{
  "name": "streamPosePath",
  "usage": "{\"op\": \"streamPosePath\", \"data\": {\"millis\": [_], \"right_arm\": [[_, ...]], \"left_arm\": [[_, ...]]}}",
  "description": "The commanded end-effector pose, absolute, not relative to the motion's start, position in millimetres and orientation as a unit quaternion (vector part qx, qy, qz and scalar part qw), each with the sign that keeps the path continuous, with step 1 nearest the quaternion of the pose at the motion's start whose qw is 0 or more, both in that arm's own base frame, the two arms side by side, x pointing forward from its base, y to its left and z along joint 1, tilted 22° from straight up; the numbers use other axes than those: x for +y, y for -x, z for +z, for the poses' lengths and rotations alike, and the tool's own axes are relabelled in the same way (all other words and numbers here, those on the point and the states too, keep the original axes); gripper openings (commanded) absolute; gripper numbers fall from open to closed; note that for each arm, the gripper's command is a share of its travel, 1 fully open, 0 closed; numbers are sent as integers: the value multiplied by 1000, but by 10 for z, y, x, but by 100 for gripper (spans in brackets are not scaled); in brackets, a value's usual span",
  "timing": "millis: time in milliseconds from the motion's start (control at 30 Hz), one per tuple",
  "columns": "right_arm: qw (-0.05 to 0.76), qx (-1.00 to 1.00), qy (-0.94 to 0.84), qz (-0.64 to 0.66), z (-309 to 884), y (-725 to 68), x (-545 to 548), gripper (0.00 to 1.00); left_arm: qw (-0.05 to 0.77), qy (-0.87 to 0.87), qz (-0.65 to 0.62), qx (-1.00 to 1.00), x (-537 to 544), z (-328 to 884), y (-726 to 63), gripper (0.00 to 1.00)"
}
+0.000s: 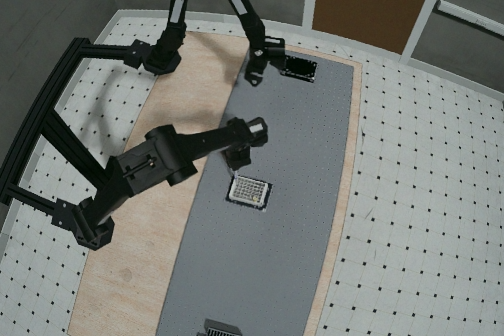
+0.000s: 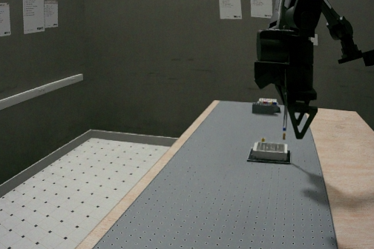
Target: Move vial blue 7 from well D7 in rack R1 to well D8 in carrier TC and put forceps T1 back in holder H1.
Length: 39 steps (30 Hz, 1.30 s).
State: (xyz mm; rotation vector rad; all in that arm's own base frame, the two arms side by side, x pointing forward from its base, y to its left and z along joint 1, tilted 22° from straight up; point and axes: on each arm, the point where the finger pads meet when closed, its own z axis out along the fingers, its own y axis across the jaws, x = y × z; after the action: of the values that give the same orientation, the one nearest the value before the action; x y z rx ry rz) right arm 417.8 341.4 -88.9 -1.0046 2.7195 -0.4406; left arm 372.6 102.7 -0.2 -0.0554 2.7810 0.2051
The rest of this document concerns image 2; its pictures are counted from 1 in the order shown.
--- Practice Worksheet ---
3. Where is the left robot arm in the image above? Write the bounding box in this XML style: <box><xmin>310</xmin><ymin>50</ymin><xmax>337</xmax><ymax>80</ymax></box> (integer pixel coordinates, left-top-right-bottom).
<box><xmin>254</xmin><ymin>0</ymin><xmax>323</xmax><ymax>90</ymax></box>

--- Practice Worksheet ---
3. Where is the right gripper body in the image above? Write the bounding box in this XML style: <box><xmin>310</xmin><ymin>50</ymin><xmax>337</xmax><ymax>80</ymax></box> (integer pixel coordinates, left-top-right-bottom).
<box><xmin>274</xmin><ymin>79</ymin><xmax>285</xmax><ymax>87</ymax></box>

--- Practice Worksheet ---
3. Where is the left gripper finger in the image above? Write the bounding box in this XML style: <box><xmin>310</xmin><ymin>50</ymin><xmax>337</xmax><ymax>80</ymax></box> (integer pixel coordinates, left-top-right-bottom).
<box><xmin>287</xmin><ymin>106</ymin><xmax>318</xmax><ymax>139</ymax></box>
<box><xmin>295</xmin><ymin>97</ymin><xmax>310</xmax><ymax>125</ymax></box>

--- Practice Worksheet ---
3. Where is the white grid rack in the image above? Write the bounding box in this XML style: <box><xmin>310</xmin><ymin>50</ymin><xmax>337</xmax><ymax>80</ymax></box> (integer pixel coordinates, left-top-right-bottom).
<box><xmin>252</xmin><ymin>142</ymin><xmax>287</xmax><ymax>161</ymax></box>

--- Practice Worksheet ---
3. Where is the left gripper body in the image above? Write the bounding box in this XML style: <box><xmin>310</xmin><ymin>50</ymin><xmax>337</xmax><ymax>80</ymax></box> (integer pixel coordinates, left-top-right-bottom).
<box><xmin>286</xmin><ymin>64</ymin><xmax>317</xmax><ymax>108</ymax></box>

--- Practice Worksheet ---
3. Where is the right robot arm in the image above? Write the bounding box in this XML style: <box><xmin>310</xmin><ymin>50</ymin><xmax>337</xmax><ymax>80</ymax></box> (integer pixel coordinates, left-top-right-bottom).
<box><xmin>267</xmin><ymin>0</ymin><xmax>362</xmax><ymax>80</ymax></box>

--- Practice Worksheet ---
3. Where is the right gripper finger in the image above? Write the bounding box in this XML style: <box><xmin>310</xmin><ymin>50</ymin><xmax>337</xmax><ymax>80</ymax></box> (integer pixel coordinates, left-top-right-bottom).
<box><xmin>281</xmin><ymin>87</ymin><xmax>286</xmax><ymax>105</ymax></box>
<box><xmin>275</xmin><ymin>84</ymin><xmax>285</xmax><ymax>105</ymax></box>

